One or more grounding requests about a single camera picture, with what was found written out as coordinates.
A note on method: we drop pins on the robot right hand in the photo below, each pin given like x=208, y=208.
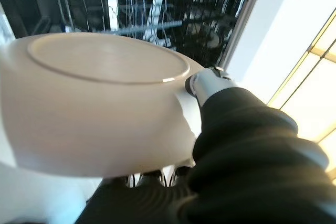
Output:
x=249, y=155

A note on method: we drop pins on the cream round plate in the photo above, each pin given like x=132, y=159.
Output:
x=92, y=116

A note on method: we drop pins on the dark window frame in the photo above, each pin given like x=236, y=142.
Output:
x=320, y=48

